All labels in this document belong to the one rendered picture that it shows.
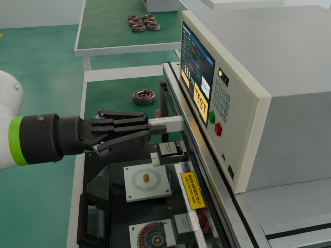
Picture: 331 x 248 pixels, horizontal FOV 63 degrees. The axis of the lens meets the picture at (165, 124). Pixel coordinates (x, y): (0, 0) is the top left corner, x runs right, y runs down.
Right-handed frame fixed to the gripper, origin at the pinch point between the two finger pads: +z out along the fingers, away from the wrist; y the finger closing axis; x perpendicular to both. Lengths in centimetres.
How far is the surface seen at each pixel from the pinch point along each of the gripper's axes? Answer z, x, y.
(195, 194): 4.5, -11.3, 9.4
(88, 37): -29, -44, -178
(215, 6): 38, 1, -81
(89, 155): -23, -41, -38
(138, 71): 4, -44, -112
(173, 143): 6.9, -25.9, -22.2
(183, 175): 3.3, -11.3, 4.0
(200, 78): 9.9, 4.1, -10.3
